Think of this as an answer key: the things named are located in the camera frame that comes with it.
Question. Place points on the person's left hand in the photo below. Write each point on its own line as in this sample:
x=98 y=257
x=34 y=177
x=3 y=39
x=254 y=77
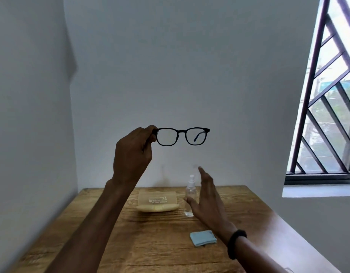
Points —
x=130 y=157

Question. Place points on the person's right hand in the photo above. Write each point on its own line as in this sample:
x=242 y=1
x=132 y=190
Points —
x=210 y=201

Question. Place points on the person's right thumb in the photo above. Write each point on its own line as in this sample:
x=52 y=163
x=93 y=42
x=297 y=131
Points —
x=190 y=202

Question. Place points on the person's left fingers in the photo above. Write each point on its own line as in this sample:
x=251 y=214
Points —
x=152 y=133

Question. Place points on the black framed eyeglasses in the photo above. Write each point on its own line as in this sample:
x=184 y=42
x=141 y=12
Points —
x=180 y=136

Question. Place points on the person's right forearm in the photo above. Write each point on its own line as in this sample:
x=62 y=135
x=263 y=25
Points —
x=263 y=257

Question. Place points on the person's left forearm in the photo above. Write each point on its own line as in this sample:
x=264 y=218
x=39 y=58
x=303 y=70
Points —
x=86 y=227

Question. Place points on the clear spray bottle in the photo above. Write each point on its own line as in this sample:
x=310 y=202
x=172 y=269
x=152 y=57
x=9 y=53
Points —
x=190 y=196

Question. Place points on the yellow glasses case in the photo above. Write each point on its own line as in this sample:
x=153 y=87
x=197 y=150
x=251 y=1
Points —
x=157 y=201

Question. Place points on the blue cleaning cloth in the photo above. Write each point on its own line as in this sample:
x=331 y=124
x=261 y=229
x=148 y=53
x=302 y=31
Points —
x=202 y=238

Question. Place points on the black wristband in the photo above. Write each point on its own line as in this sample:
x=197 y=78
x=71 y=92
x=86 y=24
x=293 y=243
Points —
x=236 y=243

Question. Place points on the dark metal window grille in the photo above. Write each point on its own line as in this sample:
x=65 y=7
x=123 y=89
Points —
x=324 y=110

